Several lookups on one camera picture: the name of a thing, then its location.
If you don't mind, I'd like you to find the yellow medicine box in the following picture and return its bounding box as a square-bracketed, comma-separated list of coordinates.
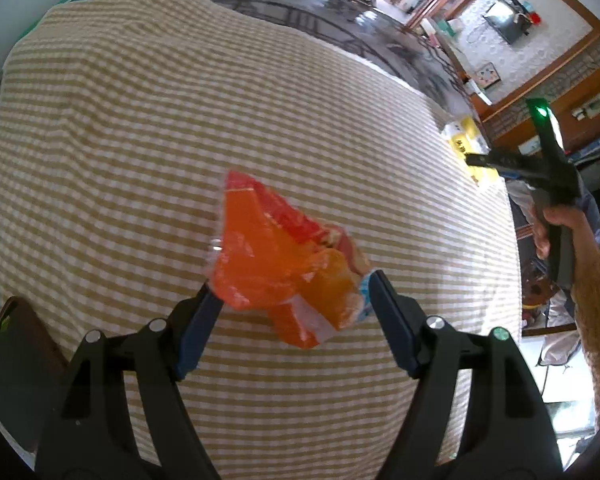
[442, 116, 500, 186]

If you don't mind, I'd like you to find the orange snack bag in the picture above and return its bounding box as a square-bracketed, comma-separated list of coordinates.
[207, 170, 374, 349]

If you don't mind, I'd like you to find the person's right hand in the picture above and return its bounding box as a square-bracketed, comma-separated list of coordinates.
[530, 206, 600, 275]

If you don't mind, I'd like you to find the blue jacket on chair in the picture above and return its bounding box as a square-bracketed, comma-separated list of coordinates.
[503, 153, 600, 324]

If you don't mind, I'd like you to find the low tv cabinet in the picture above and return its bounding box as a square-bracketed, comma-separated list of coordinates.
[420, 18, 492, 120]

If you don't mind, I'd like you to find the beige checkered tablecloth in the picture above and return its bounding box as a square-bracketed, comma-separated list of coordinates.
[0, 0, 521, 479]

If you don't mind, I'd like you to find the wall mounted television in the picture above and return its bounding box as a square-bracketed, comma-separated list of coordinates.
[482, 0, 532, 44]

